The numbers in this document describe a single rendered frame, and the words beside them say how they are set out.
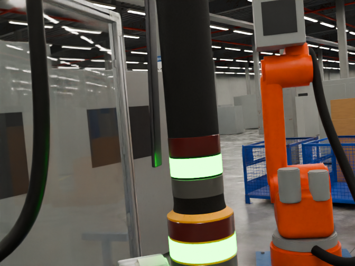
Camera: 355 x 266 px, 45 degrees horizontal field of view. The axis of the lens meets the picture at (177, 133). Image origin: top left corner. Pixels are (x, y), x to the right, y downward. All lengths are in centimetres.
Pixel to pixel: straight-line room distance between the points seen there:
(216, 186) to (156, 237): 460
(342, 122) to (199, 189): 804
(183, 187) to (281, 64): 390
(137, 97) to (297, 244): 215
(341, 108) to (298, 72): 422
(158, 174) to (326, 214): 183
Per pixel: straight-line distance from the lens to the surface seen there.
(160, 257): 28
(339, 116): 832
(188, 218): 27
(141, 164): 460
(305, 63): 416
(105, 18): 169
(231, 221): 28
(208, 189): 27
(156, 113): 28
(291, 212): 409
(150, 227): 478
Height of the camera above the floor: 165
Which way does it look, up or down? 3 degrees down
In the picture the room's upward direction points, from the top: 5 degrees counter-clockwise
